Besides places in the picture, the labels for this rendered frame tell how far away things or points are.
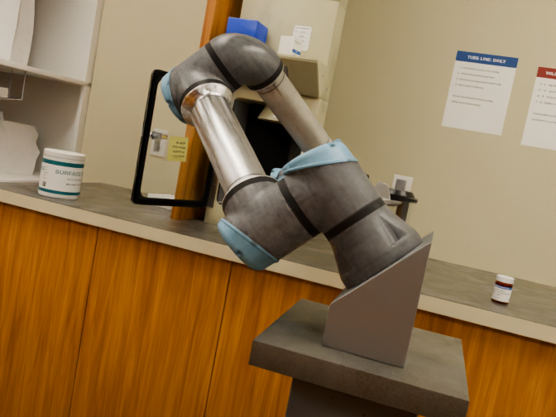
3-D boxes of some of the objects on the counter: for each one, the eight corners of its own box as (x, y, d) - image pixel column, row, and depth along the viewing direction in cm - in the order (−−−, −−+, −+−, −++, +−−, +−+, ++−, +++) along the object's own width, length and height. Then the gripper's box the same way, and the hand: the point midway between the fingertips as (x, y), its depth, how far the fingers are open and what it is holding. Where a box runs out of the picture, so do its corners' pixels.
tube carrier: (399, 269, 168) (414, 197, 166) (405, 277, 157) (421, 199, 155) (361, 262, 168) (376, 189, 166) (366, 270, 158) (381, 192, 155)
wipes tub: (55, 191, 201) (61, 149, 199) (87, 199, 197) (93, 155, 195) (28, 192, 188) (35, 146, 187) (61, 200, 185) (69, 154, 183)
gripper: (328, 170, 153) (406, 179, 152) (326, 168, 169) (397, 177, 168) (323, 202, 154) (402, 212, 153) (322, 198, 170) (393, 206, 169)
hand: (395, 203), depth 161 cm, fingers closed on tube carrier, 9 cm apart
